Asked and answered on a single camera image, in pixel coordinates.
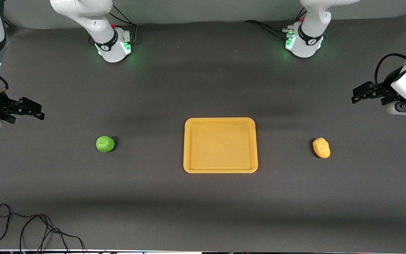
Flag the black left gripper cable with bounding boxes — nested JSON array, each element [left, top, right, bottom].
[[374, 53, 406, 89]]

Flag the thin black loose cable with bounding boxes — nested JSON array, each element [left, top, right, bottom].
[[0, 204, 86, 254]]

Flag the black right arm base cables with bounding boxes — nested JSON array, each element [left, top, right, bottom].
[[109, 4, 139, 46]]

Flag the black left arm base cables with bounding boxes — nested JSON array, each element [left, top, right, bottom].
[[243, 7, 308, 42]]

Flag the yellow plastic tray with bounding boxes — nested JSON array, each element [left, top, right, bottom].
[[183, 117, 259, 174]]

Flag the yellow potato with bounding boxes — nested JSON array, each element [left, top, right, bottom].
[[312, 138, 331, 159]]

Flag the green apple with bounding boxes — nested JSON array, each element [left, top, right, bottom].
[[96, 136, 115, 153]]

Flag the black arm base cables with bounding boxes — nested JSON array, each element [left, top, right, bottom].
[[243, 7, 308, 42], [109, 4, 139, 46]]

